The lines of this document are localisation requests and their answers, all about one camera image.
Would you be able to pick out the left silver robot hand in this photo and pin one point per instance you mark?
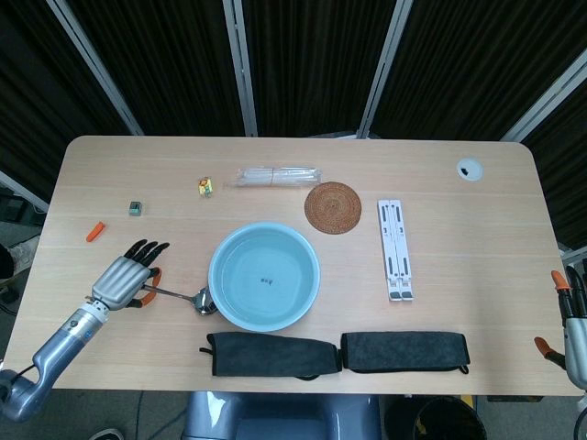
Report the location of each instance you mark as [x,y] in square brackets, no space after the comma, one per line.
[120,284]

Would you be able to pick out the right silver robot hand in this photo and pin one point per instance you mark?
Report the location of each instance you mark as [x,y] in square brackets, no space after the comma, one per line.
[577,339]

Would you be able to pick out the silver ladle spoon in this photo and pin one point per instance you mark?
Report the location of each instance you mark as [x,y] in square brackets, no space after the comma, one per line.
[204,302]

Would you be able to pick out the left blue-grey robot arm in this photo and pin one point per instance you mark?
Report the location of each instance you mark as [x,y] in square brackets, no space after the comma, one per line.
[59,344]

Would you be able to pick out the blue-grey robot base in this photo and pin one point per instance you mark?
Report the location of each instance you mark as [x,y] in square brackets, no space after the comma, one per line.
[275,417]

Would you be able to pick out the orange rubber fingertip cap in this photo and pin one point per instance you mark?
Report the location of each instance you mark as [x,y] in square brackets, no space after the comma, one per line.
[96,231]

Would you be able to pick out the small green cube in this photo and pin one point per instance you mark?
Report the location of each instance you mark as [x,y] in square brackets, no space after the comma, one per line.
[136,208]

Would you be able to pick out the small yellow candy packet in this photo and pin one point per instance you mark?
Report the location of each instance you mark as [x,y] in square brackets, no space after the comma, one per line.
[205,188]

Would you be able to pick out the light blue bowl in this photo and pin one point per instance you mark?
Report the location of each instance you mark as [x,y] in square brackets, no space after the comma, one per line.
[263,256]

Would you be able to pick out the black waste bin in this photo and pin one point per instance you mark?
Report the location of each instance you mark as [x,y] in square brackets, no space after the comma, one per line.
[451,419]

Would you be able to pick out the black and white sneaker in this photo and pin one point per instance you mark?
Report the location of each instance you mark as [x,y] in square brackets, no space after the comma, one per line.
[106,434]

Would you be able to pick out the dark grey folded towel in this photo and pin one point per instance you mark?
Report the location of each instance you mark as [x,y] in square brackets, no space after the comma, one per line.
[403,352]
[270,355]

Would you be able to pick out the clear plastic straw pack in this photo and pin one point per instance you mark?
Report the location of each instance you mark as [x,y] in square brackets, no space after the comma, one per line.
[275,178]

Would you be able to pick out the white folding laptop stand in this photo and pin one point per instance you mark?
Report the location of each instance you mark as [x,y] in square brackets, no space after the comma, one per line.
[395,247]

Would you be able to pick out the round woven brown coaster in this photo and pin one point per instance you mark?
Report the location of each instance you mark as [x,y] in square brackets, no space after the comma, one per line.
[333,208]

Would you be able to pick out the grey metal partition post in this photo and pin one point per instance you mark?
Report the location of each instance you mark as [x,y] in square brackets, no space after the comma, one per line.
[91,59]
[240,69]
[383,73]
[23,192]
[546,105]

